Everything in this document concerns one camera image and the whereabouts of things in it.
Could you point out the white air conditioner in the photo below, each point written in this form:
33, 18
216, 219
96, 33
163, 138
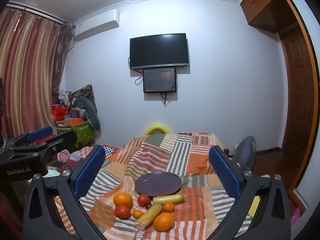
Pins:
96, 25

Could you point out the purple round plate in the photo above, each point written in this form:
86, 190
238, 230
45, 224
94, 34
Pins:
157, 183

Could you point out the patterned pillow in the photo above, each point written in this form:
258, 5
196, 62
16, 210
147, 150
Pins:
86, 91

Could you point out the pink toy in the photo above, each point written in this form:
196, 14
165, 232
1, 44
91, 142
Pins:
63, 156

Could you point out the small black wall monitor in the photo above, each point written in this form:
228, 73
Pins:
159, 80

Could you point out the large orange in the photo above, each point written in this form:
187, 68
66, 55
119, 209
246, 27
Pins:
123, 199
163, 222

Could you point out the pink object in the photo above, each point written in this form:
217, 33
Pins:
296, 216

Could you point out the red tomato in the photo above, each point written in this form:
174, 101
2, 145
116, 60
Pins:
122, 211
143, 200

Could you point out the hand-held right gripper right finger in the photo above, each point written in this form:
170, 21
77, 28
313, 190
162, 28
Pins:
222, 172

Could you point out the striped patchwork blanket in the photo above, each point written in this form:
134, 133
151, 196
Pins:
175, 155

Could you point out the curtain rail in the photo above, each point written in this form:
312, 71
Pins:
37, 12

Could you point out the red bag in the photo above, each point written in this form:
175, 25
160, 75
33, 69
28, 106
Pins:
58, 113

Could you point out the grey bag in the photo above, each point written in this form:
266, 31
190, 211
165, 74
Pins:
246, 152

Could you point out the small mandarin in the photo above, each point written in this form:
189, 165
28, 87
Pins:
168, 207
137, 214

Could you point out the black wall television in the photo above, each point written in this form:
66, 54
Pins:
158, 50

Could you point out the striped red curtain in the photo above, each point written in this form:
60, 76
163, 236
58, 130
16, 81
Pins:
30, 75

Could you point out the orange box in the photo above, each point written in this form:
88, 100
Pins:
73, 122

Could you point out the checkered cloth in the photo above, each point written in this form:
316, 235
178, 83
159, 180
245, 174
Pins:
110, 150

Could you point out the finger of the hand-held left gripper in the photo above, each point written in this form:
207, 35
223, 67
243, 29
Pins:
63, 140
40, 132

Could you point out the grey plush toy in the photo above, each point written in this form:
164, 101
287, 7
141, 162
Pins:
88, 110

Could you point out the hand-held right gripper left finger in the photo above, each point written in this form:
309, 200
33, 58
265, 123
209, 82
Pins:
90, 171

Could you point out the green box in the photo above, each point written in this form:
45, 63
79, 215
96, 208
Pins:
82, 131

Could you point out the wooden overhead cabinet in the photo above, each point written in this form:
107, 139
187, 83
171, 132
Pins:
265, 2

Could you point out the yellow banana with rough end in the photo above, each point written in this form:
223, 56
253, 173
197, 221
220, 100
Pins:
149, 216

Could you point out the brown wooden door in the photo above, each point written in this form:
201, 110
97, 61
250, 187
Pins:
312, 55
297, 92

